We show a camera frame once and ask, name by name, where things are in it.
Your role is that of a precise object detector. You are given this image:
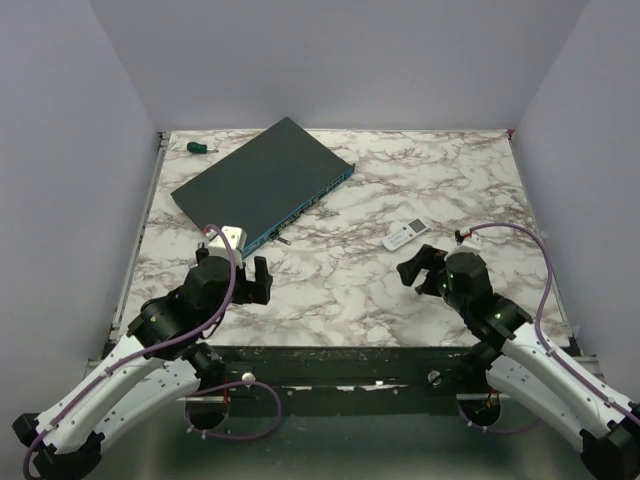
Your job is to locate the white remote control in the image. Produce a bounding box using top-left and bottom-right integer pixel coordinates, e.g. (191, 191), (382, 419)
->
(382, 218), (430, 252)

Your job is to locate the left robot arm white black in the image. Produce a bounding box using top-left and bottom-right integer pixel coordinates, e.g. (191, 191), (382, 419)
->
(12, 255), (273, 479)

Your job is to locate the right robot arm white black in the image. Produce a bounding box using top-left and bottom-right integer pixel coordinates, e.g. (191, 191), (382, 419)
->
(396, 245), (639, 479)

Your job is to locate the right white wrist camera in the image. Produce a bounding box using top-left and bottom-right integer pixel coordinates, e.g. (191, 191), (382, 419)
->
(454, 230), (482, 255)

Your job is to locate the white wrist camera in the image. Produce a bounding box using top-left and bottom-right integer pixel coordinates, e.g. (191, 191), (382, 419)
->
(204, 225), (247, 265)
(454, 230), (482, 255)

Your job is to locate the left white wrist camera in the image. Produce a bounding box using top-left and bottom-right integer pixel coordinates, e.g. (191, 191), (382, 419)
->
(204, 225), (247, 265)

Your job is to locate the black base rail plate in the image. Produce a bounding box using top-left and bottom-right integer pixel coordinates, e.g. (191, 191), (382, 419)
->
(102, 343), (584, 416)

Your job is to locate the dark network switch blue front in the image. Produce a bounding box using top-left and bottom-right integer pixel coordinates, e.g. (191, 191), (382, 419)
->
(171, 118), (355, 257)

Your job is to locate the green handled screwdriver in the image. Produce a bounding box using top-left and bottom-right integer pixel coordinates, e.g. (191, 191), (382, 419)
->
(186, 141), (218, 155)

